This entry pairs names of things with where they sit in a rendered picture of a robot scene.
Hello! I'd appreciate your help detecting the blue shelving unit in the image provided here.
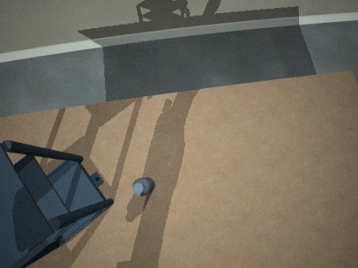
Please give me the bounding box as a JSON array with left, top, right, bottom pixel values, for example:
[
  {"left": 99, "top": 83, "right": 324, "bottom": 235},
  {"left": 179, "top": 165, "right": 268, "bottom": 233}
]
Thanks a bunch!
[{"left": 0, "top": 140, "right": 114, "bottom": 268}]

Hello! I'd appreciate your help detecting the grey-blue bottle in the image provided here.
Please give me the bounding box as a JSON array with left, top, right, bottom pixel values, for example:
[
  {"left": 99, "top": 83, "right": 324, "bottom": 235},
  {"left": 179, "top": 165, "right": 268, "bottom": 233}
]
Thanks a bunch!
[{"left": 132, "top": 177, "right": 155, "bottom": 197}]

